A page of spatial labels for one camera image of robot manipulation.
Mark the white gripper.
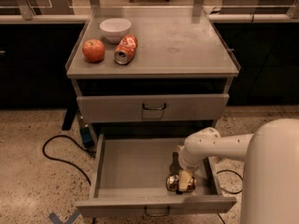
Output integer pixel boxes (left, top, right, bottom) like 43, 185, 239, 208
178, 146, 203, 191

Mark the closed grey top drawer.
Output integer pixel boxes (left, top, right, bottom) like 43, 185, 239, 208
77, 94, 229, 122

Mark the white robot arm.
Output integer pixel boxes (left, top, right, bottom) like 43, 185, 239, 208
178, 119, 299, 224

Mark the blue power adapter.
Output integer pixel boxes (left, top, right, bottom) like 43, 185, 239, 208
79, 127, 94, 148

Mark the red apple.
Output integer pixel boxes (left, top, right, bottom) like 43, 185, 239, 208
82, 39, 106, 63

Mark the black cable right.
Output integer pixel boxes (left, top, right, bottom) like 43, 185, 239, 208
216, 169, 246, 224

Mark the red soda can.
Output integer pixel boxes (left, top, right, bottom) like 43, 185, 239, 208
114, 35, 137, 65

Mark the open grey middle drawer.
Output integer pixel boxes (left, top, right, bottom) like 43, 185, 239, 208
76, 134, 236, 217

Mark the black floor cable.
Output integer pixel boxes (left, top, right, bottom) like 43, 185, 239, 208
42, 134, 97, 224

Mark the white bowl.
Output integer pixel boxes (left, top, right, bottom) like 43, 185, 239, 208
99, 18, 132, 44

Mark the grey drawer cabinet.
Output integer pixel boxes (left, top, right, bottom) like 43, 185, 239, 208
67, 7, 239, 137

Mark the orange gold can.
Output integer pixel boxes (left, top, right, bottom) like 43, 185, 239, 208
166, 175, 196, 193

